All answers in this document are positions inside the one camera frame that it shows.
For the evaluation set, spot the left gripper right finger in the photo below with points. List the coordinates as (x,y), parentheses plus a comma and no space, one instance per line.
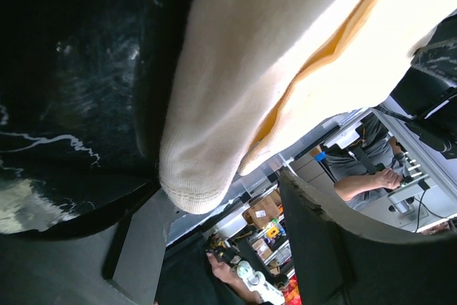
(344,257)

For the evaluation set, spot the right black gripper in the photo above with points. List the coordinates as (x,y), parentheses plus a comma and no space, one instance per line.
(427,92)

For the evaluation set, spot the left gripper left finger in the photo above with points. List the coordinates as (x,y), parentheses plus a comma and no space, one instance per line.
(120,265)

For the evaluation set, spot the peach t shirt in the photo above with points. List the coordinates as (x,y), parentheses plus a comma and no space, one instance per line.
(254,76)

